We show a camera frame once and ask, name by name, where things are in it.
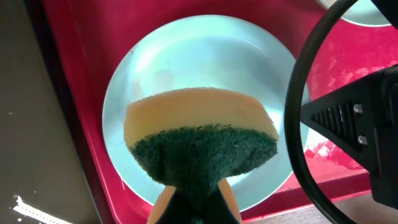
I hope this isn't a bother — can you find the pale green plate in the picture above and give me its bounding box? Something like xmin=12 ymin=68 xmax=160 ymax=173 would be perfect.
xmin=315 ymin=0 xmax=392 ymax=28

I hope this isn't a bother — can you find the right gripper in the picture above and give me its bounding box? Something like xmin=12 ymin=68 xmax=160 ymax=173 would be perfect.
xmin=301 ymin=65 xmax=397 ymax=209

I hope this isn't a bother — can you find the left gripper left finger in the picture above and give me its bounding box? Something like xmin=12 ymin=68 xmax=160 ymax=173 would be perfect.
xmin=155 ymin=191 xmax=193 ymax=224

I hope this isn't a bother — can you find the black plastic tray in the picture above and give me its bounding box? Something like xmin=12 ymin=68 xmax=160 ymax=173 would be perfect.
xmin=1 ymin=1 xmax=113 ymax=223

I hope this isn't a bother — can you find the light blue plate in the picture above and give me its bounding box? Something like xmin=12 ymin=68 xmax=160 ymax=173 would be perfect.
xmin=102 ymin=15 xmax=295 ymax=211

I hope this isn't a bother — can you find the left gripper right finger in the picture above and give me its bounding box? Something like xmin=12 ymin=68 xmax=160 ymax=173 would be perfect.
xmin=203 ymin=188 xmax=239 ymax=224

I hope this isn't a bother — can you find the green yellow sponge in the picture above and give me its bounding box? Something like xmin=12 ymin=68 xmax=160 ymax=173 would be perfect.
xmin=123 ymin=86 xmax=280 ymax=224

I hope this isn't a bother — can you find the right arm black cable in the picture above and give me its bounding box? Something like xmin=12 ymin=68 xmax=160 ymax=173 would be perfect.
xmin=284 ymin=0 xmax=360 ymax=224

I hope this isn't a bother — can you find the red plastic tray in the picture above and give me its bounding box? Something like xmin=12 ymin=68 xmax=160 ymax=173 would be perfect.
xmin=42 ymin=0 xmax=397 ymax=223

